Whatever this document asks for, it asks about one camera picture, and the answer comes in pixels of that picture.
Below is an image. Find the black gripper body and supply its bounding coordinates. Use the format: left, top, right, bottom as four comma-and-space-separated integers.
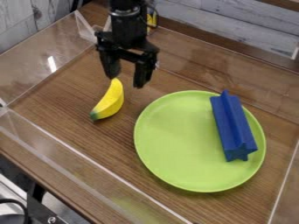
95, 30, 159, 63

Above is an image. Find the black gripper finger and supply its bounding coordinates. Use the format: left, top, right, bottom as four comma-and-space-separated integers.
134, 59, 156, 88
99, 51, 120, 79

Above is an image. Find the yellow toy banana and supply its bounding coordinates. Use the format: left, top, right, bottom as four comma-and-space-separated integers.
90, 78, 124, 121

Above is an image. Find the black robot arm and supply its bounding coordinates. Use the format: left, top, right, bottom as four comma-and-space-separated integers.
95, 0, 160, 88

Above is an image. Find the green round plate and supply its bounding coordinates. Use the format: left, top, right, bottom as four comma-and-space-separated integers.
134, 90, 267, 193

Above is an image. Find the yellow labelled tin can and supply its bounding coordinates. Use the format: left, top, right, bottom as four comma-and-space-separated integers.
147, 12, 156, 34

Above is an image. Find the blue star-shaped block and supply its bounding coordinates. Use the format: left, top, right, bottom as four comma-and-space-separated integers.
210, 90, 258, 162

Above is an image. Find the clear acrylic triangle bracket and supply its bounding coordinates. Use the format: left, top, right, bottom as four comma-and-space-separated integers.
75, 10, 112, 44

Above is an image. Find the clear acrylic front wall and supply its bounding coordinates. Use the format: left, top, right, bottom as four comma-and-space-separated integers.
0, 107, 193, 224

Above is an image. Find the black cable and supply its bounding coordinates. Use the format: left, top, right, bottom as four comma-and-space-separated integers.
0, 198, 31, 224

